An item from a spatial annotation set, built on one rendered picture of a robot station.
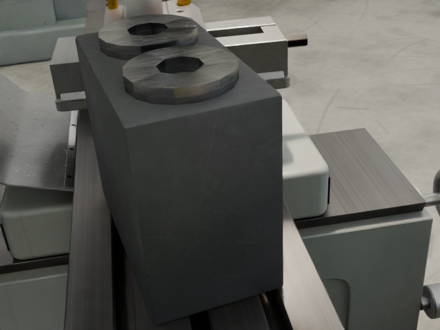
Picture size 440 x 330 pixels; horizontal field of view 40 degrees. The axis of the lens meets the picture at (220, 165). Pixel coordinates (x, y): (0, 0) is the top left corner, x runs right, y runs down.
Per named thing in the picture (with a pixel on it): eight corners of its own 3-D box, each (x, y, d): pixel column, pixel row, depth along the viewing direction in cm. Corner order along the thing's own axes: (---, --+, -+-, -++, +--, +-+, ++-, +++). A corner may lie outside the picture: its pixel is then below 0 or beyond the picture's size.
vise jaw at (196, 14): (200, 21, 99) (198, -3, 97) (209, 48, 88) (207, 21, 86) (163, 25, 98) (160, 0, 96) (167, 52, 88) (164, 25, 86)
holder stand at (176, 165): (204, 171, 72) (190, 2, 62) (285, 287, 54) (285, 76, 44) (103, 195, 69) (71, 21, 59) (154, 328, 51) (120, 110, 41)
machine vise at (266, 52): (272, 53, 104) (270, -11, 99) (291, 87, 92) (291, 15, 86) (65, 74, 102) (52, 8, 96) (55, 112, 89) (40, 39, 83)
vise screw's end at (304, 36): (304, 44, 97) (304, 32, 96) (307, 48, 96) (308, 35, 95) (279, 46, 97) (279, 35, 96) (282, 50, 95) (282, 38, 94)
